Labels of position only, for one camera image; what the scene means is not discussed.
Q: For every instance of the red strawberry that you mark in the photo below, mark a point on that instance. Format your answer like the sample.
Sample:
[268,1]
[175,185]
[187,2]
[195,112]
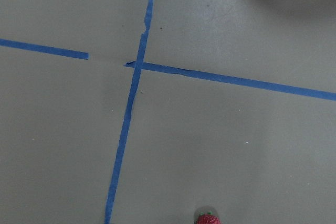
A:
[207,218]

